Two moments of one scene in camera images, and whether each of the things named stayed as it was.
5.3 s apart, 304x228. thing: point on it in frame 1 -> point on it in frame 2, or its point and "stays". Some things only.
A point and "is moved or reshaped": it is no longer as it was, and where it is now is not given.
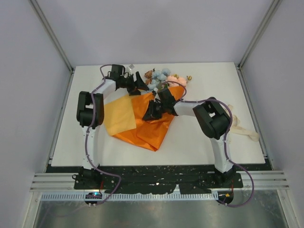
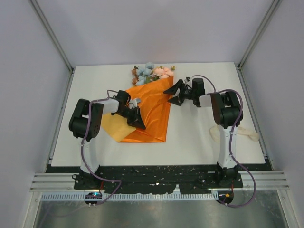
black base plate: x=156 y=179 stays
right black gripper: x=151 y=114 -> x=173 y=90
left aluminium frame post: x=50 y=31 stays
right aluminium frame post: x=274 y=6 stays
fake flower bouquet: x=161 y=79 is moved or reshaped
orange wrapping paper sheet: x=124 y=117 is moved or reshaped
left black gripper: x=138 y=84 -> x=136 y=120
